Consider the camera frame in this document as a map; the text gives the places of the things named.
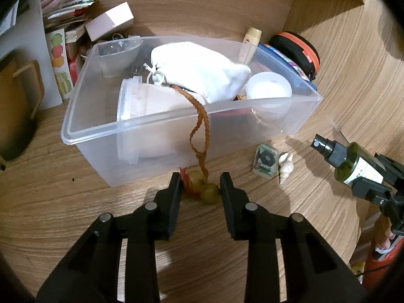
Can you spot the white document stand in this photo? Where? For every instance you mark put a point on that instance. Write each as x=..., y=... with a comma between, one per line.
x=27, y=39

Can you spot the orange sleeve forearm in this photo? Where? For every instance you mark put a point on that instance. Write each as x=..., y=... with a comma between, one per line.
x=378, y=263

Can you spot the stack of books and papers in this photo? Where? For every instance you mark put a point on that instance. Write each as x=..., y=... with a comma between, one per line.
x=64, y=26

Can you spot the blue patchwork pouch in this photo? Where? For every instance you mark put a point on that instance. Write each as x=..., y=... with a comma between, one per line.
x=286, y=62

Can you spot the clear plastic storage bin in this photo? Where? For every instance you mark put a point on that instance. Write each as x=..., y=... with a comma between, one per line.
x=90, y=121

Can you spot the beige lotion tube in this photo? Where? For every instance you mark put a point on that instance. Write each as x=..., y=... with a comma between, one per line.
x=249, y=45

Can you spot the small pink white box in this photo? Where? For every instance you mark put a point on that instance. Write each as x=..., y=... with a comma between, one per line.
x=118, y=18

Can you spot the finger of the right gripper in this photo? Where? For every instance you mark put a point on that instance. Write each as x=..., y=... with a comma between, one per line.
x=394, y=171
x=366, y=189

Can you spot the white drawstring cloth bag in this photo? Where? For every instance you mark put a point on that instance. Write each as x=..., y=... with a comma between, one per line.
x=195, y=68

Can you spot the dark green spray bottle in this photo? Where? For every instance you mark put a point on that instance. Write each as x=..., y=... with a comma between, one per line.
x=350, y=162

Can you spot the black orange zipper case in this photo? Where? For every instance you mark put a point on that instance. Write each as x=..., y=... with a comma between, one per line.
x=299, y=50

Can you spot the translucent cylindrical cup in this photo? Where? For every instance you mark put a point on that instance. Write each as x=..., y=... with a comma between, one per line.
x=153, y=121

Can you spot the small green card packet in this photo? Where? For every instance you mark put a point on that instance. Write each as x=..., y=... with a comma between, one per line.
x=266, y=161

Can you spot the clear plastic bowl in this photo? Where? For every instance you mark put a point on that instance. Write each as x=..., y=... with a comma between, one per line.
x=117, y=57

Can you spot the green gourd charm with cord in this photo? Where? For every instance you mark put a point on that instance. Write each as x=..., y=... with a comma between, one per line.
x=197, y=184

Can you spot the white round jar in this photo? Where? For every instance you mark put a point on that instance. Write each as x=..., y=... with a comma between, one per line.
x=270, y=85

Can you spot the red velvet drawstring pouch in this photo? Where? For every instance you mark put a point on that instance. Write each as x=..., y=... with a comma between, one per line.
x=239, y=114

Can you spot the white seashell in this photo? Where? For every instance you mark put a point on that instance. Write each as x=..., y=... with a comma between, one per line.
x=286, y=166

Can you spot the person right hand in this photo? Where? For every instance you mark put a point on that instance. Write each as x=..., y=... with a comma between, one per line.
x=382, y=232

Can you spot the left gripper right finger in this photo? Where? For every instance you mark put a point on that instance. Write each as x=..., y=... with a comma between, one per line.
x=314, y=272

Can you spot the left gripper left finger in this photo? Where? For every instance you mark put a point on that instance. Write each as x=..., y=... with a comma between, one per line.
x=89, y=270

